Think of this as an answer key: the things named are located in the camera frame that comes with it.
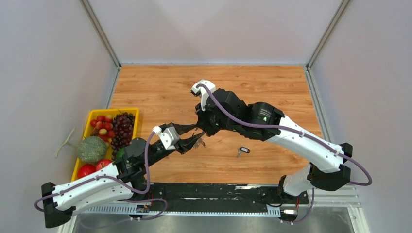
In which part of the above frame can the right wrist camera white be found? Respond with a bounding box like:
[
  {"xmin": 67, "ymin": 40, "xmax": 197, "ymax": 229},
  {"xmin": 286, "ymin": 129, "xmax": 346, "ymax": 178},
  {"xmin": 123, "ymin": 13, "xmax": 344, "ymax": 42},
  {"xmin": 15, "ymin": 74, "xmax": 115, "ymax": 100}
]
[{"xmin": 191, "ymin": 79, "xmax": 216, "ymax": 111}]

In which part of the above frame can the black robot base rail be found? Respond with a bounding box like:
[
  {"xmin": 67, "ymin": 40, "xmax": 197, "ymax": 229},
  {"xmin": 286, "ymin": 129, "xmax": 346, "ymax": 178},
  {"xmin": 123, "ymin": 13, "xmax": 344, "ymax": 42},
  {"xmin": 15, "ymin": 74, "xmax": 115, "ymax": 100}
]
[{"xmin": 80, "ymin": 175, "xmax": 309, "ymax": 222}]

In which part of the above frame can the yellow plastic tray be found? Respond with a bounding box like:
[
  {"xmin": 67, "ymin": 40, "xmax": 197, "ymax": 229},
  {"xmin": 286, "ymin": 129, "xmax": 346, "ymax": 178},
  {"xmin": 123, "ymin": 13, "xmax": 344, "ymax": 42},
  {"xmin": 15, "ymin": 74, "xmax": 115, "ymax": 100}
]
[{"xmin": 71, "ymin": 108, "xmax": 142, "ymax": 181}]

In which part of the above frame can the metal keyring with keys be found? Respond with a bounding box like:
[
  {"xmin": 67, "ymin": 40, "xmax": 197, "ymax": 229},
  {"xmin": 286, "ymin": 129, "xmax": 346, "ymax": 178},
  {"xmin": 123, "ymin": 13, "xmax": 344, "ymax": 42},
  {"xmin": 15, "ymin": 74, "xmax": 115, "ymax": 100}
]
[{"xmin": 192, "ymin": 128, "xmax": 206, "ymax": 149}]

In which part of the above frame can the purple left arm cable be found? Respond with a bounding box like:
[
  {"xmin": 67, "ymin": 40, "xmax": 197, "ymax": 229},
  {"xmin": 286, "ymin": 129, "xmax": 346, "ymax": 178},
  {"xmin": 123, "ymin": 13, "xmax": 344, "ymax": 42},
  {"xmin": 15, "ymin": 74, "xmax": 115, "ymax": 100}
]
[{"xmin": 34, "ymin": 131, "xmax": 157, "ymax": 213}]

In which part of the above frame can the green avocado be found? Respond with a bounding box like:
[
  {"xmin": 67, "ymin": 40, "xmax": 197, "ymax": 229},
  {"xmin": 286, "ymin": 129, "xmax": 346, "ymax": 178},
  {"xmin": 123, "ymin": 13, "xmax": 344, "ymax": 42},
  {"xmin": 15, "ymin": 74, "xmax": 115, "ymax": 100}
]
[{"xmin": 115, "ymin": 147, "xmax": 125, "ymax": 160}]

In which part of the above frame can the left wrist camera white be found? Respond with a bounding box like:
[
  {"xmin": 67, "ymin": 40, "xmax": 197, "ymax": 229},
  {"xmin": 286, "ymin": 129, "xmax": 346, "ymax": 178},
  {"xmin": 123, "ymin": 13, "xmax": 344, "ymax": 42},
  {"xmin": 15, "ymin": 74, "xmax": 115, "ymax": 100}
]
[{"xmin": 152, "ymin": 126, "xmax": 180, "ymax": 150}]

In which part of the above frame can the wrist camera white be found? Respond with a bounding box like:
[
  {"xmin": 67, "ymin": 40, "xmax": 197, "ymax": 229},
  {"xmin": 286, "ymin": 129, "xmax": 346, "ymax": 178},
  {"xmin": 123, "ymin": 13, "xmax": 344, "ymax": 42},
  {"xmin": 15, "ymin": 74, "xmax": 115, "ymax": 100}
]
[
  {"xmin": 191, "ymin": 79, "xmax": 216, "ymax": 111},
  {"xmin": 152, "ymin": 126, "xmax": 180, "ymax": 150}
]

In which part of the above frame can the small red fruits pile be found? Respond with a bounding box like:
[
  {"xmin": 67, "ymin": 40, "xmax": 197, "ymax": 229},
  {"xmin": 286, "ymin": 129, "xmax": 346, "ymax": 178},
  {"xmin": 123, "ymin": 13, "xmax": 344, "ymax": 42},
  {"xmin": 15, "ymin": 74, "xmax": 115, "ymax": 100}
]
[{"xmin": 89, "ymin": 115, "xmax": 115, "ymax": 143}]

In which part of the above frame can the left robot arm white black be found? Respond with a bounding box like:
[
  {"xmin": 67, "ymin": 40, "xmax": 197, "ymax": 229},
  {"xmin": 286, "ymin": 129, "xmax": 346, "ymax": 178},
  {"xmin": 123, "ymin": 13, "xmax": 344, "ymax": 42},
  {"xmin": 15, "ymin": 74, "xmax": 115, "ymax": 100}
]
[{"xmin": 34, "ymin": 123, "xmax": 204, "ymax": 228}]

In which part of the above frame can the dark purple grape bunch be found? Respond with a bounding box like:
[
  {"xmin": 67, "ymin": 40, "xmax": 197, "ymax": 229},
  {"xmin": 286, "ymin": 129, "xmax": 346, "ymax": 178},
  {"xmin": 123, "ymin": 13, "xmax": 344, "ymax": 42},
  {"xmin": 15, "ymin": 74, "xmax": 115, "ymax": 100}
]
[{"xmin": 110, "ymin": 112, "xmax": 136, "ymax": 160}]

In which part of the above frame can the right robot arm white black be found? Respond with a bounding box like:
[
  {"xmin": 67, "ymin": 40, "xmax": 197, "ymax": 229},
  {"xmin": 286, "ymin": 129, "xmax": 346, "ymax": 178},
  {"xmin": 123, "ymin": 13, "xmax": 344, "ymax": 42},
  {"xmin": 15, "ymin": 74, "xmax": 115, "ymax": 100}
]
[{"xmin": 191, "ymin": 84, "xmax": 352, "ymax": 203}]

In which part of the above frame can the green netted melon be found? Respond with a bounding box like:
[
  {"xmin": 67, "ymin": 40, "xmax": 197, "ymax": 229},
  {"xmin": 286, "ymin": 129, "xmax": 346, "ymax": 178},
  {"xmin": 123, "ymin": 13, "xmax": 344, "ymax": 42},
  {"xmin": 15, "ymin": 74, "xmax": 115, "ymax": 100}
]
[{"xmin": 77, "ymin": 136, "xmax": 107, "ymax": 164}]

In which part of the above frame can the green plant stem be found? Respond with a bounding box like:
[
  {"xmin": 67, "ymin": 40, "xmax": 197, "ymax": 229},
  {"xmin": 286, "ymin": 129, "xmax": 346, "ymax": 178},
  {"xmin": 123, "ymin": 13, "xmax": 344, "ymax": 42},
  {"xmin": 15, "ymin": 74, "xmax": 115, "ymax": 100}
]
[{"xmin": 54, "ymin": 127, "xmax": 79, "ymax": 158}]

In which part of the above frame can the red apple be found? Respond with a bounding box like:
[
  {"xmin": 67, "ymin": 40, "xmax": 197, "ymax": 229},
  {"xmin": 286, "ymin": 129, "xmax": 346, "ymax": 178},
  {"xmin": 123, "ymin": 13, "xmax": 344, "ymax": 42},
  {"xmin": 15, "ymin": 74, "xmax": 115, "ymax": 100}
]
[{"xmin": 95, "ymin": 159, "xmax": 113, "ymax": 171}]

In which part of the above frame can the red tomato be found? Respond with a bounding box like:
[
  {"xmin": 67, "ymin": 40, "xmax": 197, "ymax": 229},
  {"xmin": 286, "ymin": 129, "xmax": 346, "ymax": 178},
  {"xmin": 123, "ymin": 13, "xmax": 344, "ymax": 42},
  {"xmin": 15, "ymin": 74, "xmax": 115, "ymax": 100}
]
[{"xmin": 77, "ymin": 164, "xmax": 96, "ymax": 179}]

